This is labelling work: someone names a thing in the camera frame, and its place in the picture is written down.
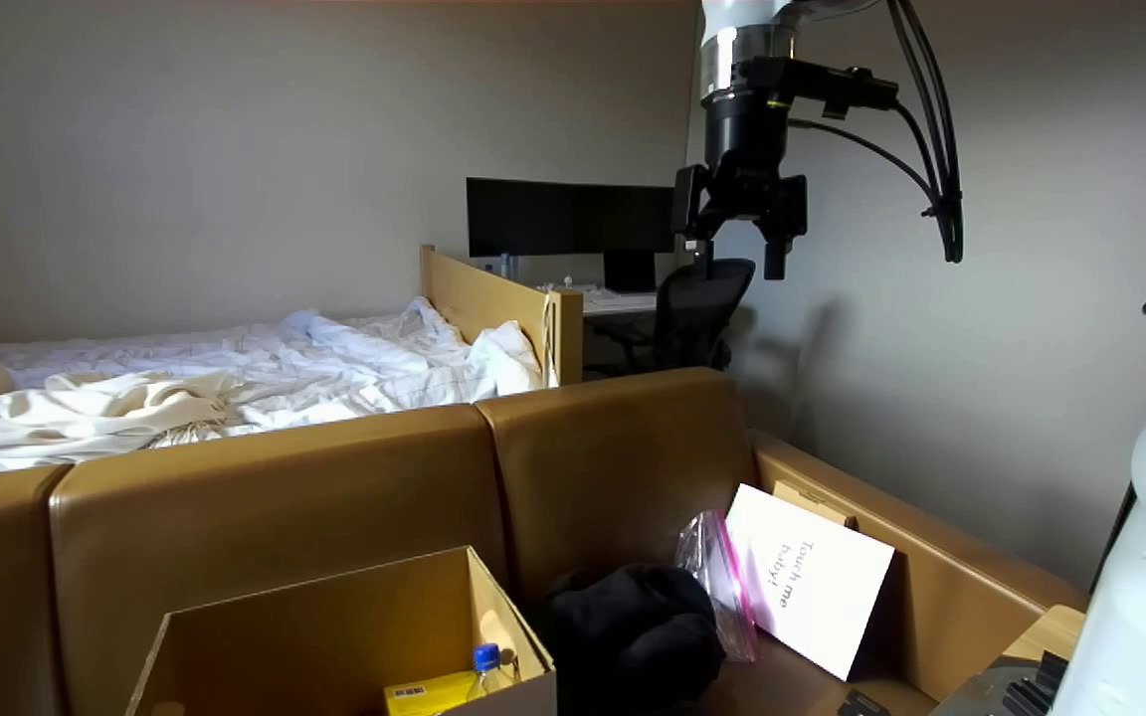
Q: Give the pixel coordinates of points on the white desk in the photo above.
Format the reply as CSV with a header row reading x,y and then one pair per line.
x,y
603,300

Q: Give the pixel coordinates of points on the black cloth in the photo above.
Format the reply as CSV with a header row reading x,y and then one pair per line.
x,y
631,641

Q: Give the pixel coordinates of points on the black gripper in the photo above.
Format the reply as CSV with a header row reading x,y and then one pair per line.
x,y
744,133

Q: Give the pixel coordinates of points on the clear plastic bag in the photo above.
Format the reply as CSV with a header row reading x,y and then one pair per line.
x,y
709,559

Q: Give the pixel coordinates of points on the black office chair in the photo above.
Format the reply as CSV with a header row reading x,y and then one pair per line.
x,y
689,319

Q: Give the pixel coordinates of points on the wooden bed footboard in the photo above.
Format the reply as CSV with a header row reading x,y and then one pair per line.
x,y
475,300

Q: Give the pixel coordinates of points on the yellow item in box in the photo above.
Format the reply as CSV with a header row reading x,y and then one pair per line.
x,y
432,696

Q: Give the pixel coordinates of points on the white folded paper card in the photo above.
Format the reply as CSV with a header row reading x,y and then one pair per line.
x,y
815,580

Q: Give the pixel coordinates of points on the blue capped bottle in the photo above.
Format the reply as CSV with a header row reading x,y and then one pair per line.
x,y
496,657

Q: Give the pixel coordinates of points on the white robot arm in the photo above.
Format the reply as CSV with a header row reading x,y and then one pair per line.
x,y
1107,674

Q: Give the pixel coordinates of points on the brown cardboard box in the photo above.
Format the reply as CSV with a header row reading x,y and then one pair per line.
x,y
333,646

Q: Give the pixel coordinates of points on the bed with white sheets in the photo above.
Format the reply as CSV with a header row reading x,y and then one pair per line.
x,y
93,398

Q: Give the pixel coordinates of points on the black computer monitor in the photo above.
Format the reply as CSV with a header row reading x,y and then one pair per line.
x,y
624,230

